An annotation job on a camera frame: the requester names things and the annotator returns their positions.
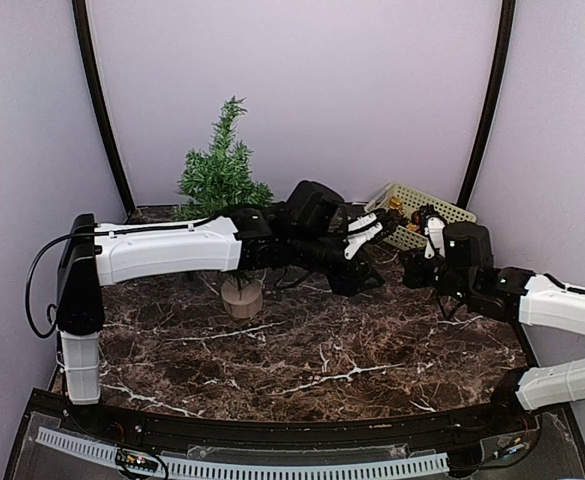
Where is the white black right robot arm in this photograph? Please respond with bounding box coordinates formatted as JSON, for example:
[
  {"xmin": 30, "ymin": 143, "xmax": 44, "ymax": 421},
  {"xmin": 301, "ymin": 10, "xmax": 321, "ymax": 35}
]
[{"xmin": 400, "ymin": 222, "xmax": 585, "ymax": 434}]

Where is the right black frame post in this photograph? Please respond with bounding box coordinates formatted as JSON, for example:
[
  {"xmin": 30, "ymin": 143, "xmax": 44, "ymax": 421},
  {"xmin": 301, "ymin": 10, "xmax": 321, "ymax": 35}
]
[{"xmin": 456, "ymin": 0, "xmax": 516, "ymax": 209}]

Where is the black frame post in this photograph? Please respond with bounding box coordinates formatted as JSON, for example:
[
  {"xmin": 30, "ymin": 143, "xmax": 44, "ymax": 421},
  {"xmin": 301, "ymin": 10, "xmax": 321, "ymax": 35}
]
[
  {"xmin": 71, "ymin": 0, "xmax": 136, "ymax": 215},
  {"xmin": 456, "ymin": 0, "xmax": 516, "ymax": 209}
]

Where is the black front rail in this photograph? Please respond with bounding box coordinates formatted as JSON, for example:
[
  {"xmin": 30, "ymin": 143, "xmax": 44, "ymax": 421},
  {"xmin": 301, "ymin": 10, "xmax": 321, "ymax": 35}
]
[{"xmin": 27, "ymin": 389, "xmax": 539, "ymax": 451}]

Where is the gold gift box ornament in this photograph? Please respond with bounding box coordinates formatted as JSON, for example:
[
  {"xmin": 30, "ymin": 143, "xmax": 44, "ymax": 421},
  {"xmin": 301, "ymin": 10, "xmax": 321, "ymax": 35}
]
[{"xmin": 388, "ymin": 197, "xmax": 404, "ymax": 215}]

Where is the small green christmas tree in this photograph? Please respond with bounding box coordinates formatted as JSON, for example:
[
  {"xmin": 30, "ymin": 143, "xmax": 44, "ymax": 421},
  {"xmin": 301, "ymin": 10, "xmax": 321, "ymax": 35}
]
[{"xmin": 173, "ymin": 96, "xmax": 273, "ymax": 319}]

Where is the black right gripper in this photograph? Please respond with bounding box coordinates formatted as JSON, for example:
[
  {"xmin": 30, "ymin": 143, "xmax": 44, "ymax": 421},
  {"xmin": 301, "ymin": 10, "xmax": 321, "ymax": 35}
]
[{"xmin": 400, "ymin": 246, "xmax": 475, "ymax": 305}]

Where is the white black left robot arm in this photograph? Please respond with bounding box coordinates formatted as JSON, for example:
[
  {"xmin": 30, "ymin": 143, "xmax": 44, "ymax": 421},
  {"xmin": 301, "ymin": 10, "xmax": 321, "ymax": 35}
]
[{"xmin": 47, "ymin": 180, "xmax": 397, "ymax": 436}]

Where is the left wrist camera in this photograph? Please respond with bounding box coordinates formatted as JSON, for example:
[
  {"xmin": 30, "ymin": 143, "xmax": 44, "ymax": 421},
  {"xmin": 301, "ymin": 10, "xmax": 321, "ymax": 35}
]
[{"xmin": 343, "ymin": 209, "xmax": 400, "ymax": 260}]

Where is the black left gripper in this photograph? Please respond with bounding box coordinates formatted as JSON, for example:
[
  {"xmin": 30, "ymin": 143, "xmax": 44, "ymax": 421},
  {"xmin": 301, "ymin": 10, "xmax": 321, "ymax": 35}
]
[{"xmin": 291, "ymin": 227, "xmax": 387, "ymax": 298}]

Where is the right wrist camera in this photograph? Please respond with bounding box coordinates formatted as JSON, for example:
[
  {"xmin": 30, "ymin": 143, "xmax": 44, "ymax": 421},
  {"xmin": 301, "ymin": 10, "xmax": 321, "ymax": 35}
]
[{"xmin": 419, "ymin": 204, "xmax": 447, "ymax": 260}]

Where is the beige plastic basket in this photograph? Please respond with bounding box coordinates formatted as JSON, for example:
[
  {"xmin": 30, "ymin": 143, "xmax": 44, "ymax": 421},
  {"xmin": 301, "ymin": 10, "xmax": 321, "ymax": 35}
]
[{"xmin": 364, "ymin": 183, "xmax": 476, "ymax": 251}]

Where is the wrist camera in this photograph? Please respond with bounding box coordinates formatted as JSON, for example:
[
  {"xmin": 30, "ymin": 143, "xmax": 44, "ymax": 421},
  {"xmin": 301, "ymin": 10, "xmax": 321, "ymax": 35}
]
[
  {"xmin": 419, "ymin": 204, "xmax": 447, "ymax": 260},
  {"xmin": 343, "ymin": 209, "xmax": 400, "ymax": 260}
]

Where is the left black frame post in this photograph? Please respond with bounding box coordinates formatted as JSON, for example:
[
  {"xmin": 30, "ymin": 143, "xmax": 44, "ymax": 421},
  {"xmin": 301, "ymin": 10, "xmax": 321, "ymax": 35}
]
[{"xmin": 71, "ymin": 0, "xmax": 136, "ymax": 215}]

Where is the grey slotted cable duct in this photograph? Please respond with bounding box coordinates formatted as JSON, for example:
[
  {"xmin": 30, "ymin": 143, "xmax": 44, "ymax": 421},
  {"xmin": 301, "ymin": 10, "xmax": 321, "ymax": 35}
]
[{"xmin": 34, "ymin": 427, "xmax": 450, "ymax": 479}]

